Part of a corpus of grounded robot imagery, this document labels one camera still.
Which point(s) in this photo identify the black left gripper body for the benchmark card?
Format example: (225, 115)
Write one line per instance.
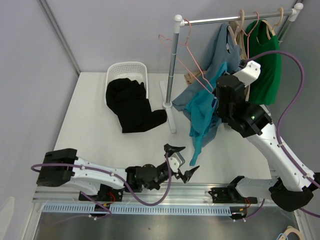
(162, 173)

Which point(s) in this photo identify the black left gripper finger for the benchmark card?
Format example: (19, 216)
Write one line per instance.
(188, 174)
(170, 150)

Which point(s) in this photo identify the teal t shirt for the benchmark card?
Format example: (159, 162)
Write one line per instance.
(203, 115)

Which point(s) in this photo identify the black t shirt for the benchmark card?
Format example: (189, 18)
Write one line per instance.
(136, 119)

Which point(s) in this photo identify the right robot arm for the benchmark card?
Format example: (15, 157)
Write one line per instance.
(292, 189)

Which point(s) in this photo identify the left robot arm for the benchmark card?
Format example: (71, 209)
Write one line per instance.
(64, 168)

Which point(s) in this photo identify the grey blue t shirt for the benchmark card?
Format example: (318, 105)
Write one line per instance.
(184, 98)

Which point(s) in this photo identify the green t shirt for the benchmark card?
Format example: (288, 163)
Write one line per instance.
(264, 90)

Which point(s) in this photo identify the beige hanger on floor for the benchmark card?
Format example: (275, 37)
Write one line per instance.
(290, 230)

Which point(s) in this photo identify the beige t shirt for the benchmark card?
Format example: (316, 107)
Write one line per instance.
(241, 40)

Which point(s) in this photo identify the white perforated plastic basket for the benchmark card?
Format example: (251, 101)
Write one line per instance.
(125, 72)

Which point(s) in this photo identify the silver white clothes rack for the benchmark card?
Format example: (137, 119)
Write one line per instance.
(179, 22)

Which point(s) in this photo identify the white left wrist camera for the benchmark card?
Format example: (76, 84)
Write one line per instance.
(176, 161)

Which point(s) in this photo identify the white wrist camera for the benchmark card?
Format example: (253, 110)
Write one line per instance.
(249, 72)
(176, 161)

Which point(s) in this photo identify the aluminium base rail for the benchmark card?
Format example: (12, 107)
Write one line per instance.
(179, 194)

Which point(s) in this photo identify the white slotted cable duct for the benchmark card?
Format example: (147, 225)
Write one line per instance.
(135, 209)

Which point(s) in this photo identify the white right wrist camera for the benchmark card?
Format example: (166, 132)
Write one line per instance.
(249, 72)

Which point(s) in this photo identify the grey wall corner profile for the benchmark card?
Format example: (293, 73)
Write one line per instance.
(49, 15)

